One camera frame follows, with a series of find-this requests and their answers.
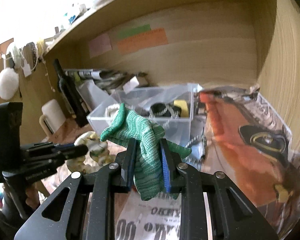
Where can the clear plastic storage box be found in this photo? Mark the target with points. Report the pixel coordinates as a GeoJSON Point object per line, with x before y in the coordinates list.
{"type": "Point", "coordinates": [140, 100]}

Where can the dark glass bottle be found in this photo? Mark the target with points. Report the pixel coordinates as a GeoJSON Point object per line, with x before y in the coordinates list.
{"type": "Point", "coordinates": [70, 92]}

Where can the crumpled printed paper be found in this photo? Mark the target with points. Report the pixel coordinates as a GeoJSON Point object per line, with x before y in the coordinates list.
{"type": "Point", "coordinates": [117, 78]}

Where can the green knit glove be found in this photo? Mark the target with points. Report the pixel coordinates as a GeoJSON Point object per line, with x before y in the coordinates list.
{"type": "Point", "coordinates": [145, 140]}

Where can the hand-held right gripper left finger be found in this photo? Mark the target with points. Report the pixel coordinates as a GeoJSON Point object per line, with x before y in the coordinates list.
{"type": "Point", "coordinates": [130, 166]}

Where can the white mug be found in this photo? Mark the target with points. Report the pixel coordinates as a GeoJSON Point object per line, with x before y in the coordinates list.
{"type": "Point", "coordinates": [53, 115]}

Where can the white and yellow plush toy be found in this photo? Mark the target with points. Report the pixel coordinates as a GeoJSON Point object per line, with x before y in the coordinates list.
{"type": "Point", "coordinates": [97, 152]}

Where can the wooden shelf unit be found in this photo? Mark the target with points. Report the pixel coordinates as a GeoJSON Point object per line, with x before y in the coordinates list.
{"type": "Point", "coordinates": [202, 55]}

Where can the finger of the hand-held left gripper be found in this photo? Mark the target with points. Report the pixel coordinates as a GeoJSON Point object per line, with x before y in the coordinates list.
{"type": "Point", "coordinates": [75, 152]}
{"type": "Point", "coordinates": [61, 147]}

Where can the orange foil snack bag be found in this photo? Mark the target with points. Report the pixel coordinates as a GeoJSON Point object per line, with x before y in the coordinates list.
{"type": "Point", "coordinates": [240, 155]}

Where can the black oval brush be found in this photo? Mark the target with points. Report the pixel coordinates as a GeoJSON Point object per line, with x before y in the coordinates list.
{"type": "Point", "coordinates": [31, 55]}

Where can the white paper tag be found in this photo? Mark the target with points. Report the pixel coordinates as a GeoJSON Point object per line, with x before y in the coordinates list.
{"type": "Point", "coordinates": [27, 69]}

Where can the white fluffy pom-pom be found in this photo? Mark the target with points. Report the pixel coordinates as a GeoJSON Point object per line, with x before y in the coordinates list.
{"type": "Point", "coordinates": [7, 83]}

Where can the green sticky note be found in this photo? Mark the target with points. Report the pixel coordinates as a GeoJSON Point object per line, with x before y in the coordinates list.
{"type": "Point", "coordinates": [133, 31]}

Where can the pink sticky note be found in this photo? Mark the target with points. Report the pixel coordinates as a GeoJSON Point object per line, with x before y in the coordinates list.
{"type": "Point", "coordinates": [100, 45]}

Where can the translucent plastic container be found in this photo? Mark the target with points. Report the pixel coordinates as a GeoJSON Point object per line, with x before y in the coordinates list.
{"type": "Point", "coordinates": [86, 87]}

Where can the printed paper sheet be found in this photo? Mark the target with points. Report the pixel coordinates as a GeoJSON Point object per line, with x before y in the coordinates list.
{"type": "Point", "coordinates": [150, 217]}

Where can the orange sticky note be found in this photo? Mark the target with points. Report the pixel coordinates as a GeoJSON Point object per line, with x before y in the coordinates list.
{"type": "Point", "coordinates": [142, 42]}

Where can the person's left hand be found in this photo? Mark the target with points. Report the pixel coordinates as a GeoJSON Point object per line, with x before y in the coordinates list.
{"type": "Point", "coordinates": [33, 195]}

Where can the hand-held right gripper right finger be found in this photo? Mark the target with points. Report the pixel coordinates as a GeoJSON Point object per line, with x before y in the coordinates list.
{"type": "Point", "coordinates": [165, 171]}

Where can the yellow sponge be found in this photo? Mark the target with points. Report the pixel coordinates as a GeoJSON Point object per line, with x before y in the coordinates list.
{"type": "Point", "coordinates": [182, 107]}

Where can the small white jar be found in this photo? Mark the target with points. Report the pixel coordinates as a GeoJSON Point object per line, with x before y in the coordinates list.
{"type": "Point", "coordinates": [82, 8]}

